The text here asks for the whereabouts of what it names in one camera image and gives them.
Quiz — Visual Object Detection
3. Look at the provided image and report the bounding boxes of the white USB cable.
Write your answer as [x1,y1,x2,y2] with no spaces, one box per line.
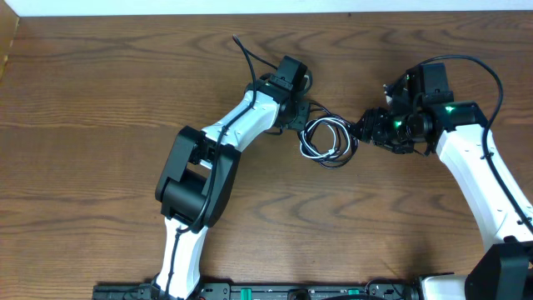
[299,116,353,160]

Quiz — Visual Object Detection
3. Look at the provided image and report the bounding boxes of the black USB cable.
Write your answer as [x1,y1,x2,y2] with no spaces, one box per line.
[297,99,360,170]

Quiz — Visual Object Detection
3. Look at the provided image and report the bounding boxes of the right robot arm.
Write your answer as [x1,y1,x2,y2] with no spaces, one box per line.
[351,57,532,299]

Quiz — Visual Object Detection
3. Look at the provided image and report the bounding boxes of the left camera cable black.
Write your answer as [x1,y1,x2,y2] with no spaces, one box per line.
[164,34,279,299]

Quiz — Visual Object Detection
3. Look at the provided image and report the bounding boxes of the camera cable black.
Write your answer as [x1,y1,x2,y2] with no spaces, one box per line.
[164,34,279,299]
[418,54,532,233]

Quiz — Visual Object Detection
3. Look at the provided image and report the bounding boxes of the right camera cable black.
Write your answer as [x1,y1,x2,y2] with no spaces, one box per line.
[418,54,532,233]

